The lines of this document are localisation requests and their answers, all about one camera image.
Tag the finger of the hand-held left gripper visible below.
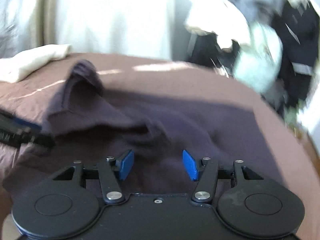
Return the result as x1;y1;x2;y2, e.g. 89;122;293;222
14;116;56;154

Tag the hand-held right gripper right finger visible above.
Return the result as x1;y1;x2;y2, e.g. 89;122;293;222
182;149;264;203

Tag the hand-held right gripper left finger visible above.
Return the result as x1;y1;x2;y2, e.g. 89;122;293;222
52;149;135;204

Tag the purple knit sweater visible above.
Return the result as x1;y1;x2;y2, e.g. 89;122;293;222
2;59;287;207

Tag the white folded blanket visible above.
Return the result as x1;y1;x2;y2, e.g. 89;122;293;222
0;44;72;83

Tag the brown bed sheet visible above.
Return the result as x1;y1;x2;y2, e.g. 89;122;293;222
0;52;320;240

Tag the mint hanging garment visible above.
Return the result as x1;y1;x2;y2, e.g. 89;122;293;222
234;22;283;93

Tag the white curtain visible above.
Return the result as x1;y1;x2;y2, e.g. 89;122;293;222
0;0;180;60

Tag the white hanging garment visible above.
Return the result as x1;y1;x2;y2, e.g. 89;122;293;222
184;0;252;52

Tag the black hanging jacket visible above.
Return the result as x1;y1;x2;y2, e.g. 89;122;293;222
271;0;320;107

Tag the grey hanging garment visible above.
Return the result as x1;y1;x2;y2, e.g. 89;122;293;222
217;0;290;33

